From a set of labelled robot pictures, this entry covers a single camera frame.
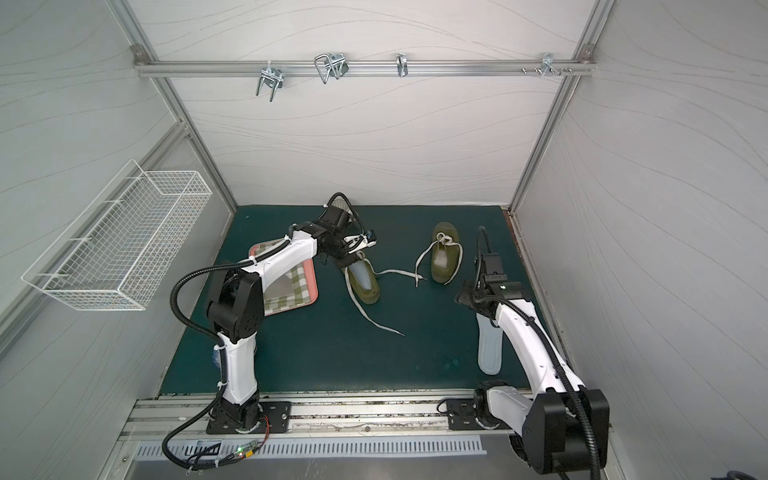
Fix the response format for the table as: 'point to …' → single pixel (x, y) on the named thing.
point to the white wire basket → (115, 252)
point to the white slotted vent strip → (144, 450)
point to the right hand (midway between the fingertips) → (472, 296)
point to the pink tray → (311, 271)
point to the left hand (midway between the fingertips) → (353, 252)
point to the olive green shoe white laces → (363, 282)
